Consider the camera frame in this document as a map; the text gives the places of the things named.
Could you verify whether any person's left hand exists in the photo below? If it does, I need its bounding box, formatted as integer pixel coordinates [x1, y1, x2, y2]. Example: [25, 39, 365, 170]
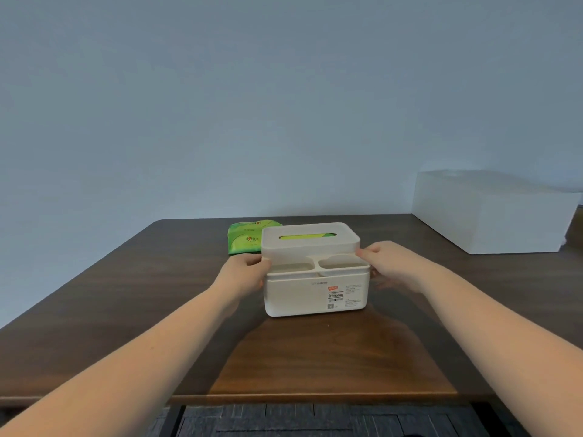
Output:
[216, 252, 273, 315]

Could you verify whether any person's right hand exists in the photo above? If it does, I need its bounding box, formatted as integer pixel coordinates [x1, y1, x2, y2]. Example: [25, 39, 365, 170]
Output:
[356, 241, 430, 296]

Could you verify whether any white tissue box lid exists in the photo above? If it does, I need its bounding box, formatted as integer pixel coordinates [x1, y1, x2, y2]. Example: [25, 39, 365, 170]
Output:
[261, 222, 362, 261]

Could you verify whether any white tissue box base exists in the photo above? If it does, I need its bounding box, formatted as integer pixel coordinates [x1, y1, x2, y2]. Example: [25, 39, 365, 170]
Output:
[263, 253, 371, 318]

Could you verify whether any person's left forearm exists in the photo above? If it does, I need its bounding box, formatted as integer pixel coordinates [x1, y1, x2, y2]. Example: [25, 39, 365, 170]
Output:
[0, 276, 230, 437]

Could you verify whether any person's right forearm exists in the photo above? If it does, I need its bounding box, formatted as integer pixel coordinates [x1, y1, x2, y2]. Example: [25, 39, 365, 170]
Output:
[420, 260, 583, 437]

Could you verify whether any green tissue packet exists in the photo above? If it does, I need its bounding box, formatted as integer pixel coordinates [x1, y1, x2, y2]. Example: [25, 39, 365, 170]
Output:
[227, 219, 285, 256]

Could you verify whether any green tissue pack in box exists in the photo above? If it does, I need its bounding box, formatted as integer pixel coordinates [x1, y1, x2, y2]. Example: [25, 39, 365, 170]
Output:
[279, 232, 337, 241]

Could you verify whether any large white storage box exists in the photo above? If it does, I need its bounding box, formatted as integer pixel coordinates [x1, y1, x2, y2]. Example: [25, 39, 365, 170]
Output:
[412, 169, 583, 255]

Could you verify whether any dark grey rug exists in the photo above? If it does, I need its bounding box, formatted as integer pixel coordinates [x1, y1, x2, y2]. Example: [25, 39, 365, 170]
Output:
[157, 403, 515, 437]

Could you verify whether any black table leg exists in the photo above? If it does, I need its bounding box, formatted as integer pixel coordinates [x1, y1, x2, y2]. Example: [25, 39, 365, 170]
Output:
[159, 405, 186, 437]
[470, 402, 517, 437]

